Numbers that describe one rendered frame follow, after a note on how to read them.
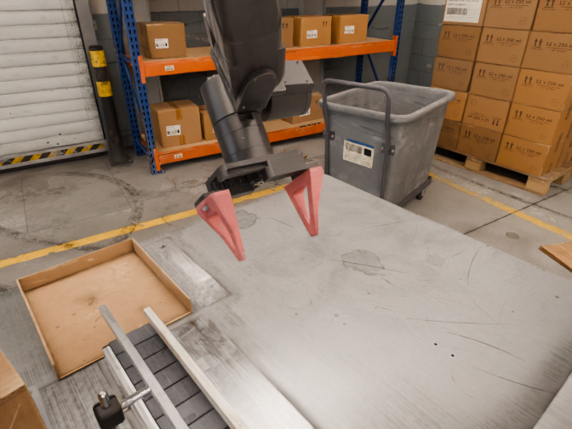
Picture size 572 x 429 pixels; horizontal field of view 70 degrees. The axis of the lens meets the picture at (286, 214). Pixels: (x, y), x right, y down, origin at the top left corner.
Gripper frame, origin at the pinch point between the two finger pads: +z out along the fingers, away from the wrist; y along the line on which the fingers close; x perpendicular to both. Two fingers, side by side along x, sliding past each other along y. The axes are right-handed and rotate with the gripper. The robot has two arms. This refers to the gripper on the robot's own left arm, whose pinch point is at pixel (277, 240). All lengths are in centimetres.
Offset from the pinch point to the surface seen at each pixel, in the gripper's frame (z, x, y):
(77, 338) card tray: 4, 50, -23
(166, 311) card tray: 4.8, 48.0, -6.1
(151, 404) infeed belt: 16.4, 26.9, -15.6
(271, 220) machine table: -9, 64, 32
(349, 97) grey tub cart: -84, 164, 169
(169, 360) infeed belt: 12.1, 31.9, -10.6
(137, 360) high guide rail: 9.0, 22.9, -16.0
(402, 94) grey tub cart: -79, 161, 214
